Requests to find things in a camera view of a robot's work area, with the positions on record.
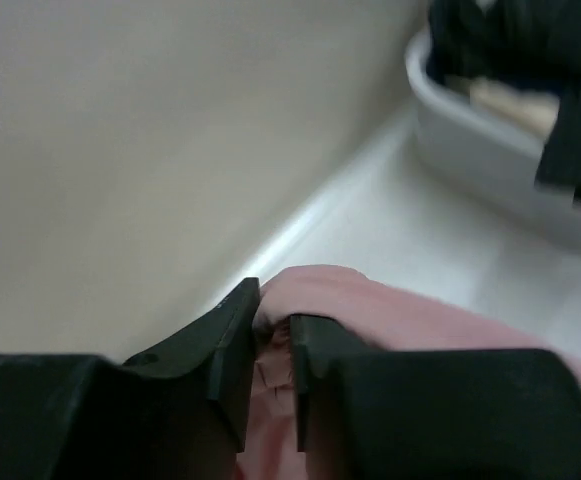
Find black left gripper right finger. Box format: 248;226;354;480
290;316;581;479

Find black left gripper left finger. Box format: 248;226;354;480
0;278;260;479

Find pink trousers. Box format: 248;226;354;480
235;265;581;479

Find beige garment in basket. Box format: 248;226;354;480
445;76;560;142

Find white laundry basket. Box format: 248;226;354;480
405;30;581;251

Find dark clothes pile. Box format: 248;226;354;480
428;1;581;91

